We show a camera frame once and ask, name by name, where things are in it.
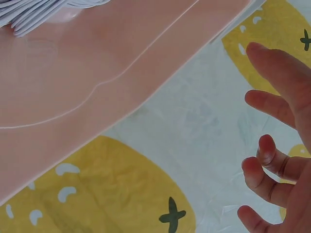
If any person's right hand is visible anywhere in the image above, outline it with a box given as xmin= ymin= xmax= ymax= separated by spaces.
xmin=237 ymin=42 xmax=311 ymax=233

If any translucent pink plastic board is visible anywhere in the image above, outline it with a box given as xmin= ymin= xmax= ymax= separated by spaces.
xmin=0 ymin=0 xmax=268 ymax=207

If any stack of pale blue sheets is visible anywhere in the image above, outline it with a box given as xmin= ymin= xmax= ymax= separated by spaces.
xmin=0 ymin=0 xmax=111 ymax=37

